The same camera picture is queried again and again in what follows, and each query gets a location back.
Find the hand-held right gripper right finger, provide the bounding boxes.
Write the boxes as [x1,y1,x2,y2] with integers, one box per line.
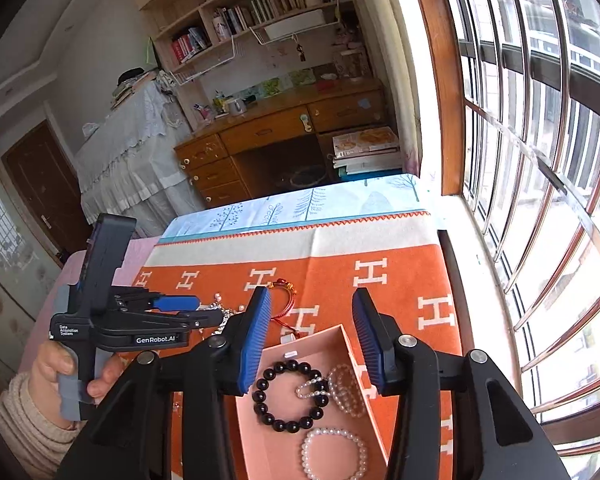
[351,287,573,480]

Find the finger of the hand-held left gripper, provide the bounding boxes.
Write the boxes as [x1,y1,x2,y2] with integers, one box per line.
[179,307,227,332]
[149,294,201,312]

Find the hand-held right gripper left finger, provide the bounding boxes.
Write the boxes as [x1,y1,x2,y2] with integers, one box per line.
[55,286,273,480]

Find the silver rhinestone hair clip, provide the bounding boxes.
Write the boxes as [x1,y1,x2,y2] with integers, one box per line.
[207,292,249,333]

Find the red string bracelet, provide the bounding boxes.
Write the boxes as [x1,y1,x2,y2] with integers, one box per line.
[265,277,301,341]

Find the pink jewelry box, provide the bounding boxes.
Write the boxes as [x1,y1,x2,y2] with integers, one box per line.
[235,324,388,480]

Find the person's left hand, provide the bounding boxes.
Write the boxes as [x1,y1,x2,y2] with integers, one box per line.
[29,341,127,405]

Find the small pearl loop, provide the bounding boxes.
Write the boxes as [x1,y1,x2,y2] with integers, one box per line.
[295,377,331,401]

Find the orange printed blanket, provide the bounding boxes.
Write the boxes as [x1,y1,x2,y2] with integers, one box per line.
[125,210,463,480]

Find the frosted glass sliding door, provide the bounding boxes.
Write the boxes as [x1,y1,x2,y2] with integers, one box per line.
[0,140,63,376]

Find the blue tree-print cloth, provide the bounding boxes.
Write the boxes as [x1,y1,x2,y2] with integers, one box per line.
[160,173,433,246]

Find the white lace-covered piano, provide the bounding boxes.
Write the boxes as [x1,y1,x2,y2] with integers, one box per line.
[75,80,206,226]

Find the brown door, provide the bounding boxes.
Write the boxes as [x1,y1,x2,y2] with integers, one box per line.
[1,120,93,266]

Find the round woven basket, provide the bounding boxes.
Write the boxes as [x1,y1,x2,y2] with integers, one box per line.
[289,164,329,189]

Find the wooden desk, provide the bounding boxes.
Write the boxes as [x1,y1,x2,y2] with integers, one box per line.
[174,77,388,208]

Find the stack of magazines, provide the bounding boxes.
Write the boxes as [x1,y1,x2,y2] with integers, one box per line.
[331,126,405,181]

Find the pile of papers with hat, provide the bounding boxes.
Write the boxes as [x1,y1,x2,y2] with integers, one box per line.
[111,67,158,111]

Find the row of green picture cards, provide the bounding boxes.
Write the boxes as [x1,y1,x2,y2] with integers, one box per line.
[240,67,317,102]

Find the row of red books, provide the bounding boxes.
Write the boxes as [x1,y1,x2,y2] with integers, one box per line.
[171,27,212,64]

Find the wooden-framed barred window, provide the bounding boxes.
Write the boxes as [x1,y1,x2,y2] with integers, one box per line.
[405,0,600,480]

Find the patterned jar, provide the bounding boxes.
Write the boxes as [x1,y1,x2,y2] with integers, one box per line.
[332,50,371,81]

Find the pale floral curtain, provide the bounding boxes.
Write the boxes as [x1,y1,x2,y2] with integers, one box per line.
[340,0,423,176]

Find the row of white-spined books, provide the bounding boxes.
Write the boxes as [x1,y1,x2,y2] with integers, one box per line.
[214,0,276,37]

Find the wooden bookshelf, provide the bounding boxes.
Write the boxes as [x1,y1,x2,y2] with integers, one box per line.
[124,0,376,133]

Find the white plastic tray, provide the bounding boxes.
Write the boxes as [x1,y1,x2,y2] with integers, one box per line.
[262,8,327,41]

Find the black bead bracelet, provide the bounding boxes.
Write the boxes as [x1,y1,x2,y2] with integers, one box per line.
[252,360,331,433]

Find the white pearl bracelet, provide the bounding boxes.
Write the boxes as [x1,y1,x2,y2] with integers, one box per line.
[301,427,368,480]

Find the white wire rack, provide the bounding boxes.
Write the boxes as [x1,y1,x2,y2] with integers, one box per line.
[170,35,243,86]
[250,7,343,47]

